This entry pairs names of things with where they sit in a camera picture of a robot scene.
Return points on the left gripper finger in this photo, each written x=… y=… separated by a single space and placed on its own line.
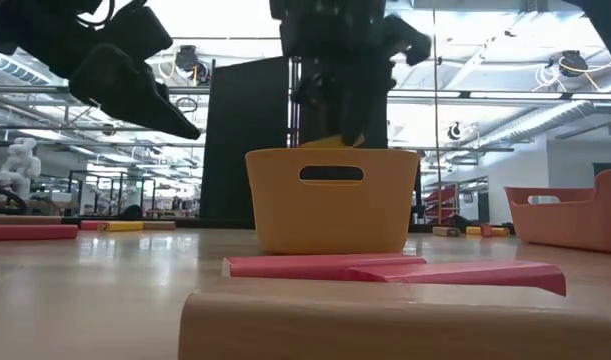
x=115 y=85
x=190 y=129

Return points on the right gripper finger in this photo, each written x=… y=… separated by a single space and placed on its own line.
x=320 y=100
x=357 y=100

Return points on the yellow wooden block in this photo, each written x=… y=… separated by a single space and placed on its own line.
x=122 y=226
x=500 y=231

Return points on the yellow plastic bin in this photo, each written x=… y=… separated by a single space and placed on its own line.
x=330 y=220

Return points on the plain wooden block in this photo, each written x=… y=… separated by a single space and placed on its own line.
x=445 y=231
x=385 y=325
x=160 y=225
x=20 y=220

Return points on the red wooden block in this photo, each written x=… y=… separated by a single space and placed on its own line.
x=460 y=277
x=486 y=231
x=30 y=233
x=285 y=266
x=89 y=225

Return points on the black room divider panel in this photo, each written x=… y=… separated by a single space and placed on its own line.
x=245 y=150

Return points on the thin metal pole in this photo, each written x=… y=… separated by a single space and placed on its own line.
x=436 y=120

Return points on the red shelf rack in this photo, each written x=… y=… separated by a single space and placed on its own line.
x=442 y=200

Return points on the orange plastic bin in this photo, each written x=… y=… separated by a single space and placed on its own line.
x=575 y=225

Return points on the black metal frame station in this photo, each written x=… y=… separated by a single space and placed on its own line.
x=100 y=172

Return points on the black aluminium table frame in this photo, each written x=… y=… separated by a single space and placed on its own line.
x=210 y=223

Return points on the dark wall screen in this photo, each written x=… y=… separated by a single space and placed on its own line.
x=607 y=166

